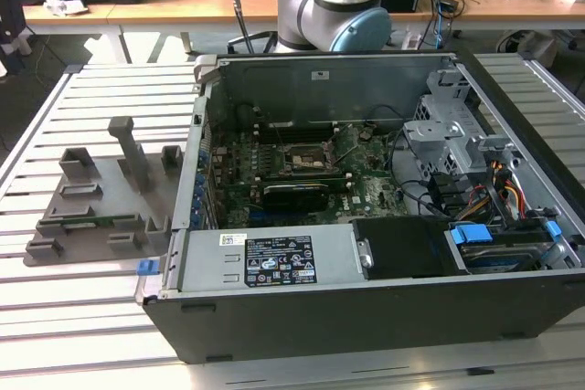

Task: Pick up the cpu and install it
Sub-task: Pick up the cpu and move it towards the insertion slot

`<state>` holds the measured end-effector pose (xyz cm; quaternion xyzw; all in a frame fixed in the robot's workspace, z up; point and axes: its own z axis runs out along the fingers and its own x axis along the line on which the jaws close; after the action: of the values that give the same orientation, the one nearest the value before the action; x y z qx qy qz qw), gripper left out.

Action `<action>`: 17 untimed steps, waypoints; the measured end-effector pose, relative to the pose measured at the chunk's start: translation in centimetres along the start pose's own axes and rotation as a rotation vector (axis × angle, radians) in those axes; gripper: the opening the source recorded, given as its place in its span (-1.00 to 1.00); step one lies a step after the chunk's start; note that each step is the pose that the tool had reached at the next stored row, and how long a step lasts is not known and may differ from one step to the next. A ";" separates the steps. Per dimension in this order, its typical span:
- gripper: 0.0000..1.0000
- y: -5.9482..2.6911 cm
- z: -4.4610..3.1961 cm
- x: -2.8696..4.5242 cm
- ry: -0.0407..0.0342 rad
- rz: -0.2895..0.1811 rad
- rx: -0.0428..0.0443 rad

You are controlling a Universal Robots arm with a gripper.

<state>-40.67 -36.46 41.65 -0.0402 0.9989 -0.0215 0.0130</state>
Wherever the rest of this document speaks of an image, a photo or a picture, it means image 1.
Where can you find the white adapter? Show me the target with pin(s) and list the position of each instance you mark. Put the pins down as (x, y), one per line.
(412, 41)

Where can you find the silver drive cage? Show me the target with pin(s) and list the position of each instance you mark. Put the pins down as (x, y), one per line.
(434, 134)

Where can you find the green RAM stick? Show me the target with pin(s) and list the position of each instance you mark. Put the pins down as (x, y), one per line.
(105, 221)

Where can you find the graphics card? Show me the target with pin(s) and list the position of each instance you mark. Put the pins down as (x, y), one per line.
(297, 200)

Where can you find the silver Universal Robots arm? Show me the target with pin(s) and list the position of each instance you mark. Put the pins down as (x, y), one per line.
(320, 11)

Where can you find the long wooden desk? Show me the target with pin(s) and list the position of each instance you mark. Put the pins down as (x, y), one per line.
(151, 6)

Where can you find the crumpled white paper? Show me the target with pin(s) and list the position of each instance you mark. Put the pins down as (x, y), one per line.
(64, 5)

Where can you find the black open PC case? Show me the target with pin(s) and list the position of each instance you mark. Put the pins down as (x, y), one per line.
(365, 326)

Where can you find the green motherboard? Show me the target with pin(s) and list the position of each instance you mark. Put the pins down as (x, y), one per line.
(375, 189)

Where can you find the grey parts rack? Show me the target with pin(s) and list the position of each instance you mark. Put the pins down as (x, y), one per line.
(114, 207)

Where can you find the thin metal locking lever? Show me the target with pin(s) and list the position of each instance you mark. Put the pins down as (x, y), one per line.
(346, 155)

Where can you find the CPU socket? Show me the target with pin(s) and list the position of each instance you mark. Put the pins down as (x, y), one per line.
(304, 159)

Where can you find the silver power supply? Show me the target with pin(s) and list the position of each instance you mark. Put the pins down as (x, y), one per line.
(205, 262)

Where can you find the grey case latch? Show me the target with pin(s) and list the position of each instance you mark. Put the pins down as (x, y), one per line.
(205, 68)

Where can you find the blue case latch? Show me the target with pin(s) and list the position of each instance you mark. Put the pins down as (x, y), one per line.
(147, 267)

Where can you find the hard disk in blue carrier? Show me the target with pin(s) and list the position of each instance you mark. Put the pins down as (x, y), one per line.
(493, 257)

